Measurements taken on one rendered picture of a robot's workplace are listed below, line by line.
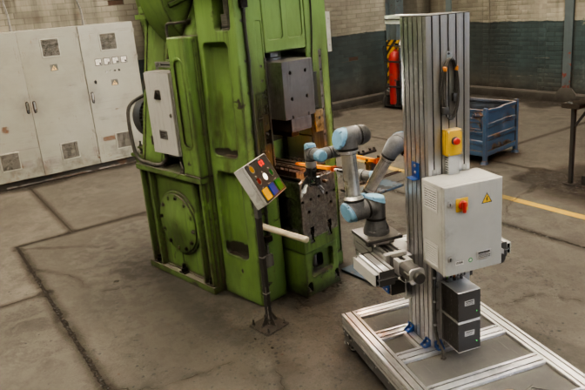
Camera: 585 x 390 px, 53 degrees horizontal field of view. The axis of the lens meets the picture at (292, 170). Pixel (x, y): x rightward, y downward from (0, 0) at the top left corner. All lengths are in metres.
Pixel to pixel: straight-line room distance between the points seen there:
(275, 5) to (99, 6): 5.79
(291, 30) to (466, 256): 2.07
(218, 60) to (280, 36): 0.47
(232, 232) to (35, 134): 4.87
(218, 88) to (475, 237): 2.11
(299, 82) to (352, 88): 8.04
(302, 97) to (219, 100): 0.59
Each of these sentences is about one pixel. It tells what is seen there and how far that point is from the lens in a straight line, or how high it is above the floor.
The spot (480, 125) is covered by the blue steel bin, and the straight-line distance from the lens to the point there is 7.63.
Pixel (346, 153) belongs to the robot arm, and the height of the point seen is 1.32.
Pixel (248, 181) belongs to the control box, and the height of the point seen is 1.11.
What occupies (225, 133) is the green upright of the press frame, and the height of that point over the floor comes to 1.28.
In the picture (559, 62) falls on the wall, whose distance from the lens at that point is 11.80.
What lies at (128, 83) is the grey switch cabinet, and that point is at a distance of 9.14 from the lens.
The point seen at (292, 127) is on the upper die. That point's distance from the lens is 4.09.
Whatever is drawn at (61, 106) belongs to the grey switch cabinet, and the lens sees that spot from 8.89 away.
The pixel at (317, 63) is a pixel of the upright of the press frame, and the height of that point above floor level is 1.69.
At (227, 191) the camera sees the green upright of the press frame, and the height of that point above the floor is 0.83.
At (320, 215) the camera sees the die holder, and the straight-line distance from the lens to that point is 4.35.
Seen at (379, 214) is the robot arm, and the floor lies 0.95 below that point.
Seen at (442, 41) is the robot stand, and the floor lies 1.90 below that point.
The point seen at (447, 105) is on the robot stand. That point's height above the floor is 1.58.
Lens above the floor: 2.13
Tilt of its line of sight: 16 degrees down
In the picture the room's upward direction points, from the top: 5 degrees counter-clockwise
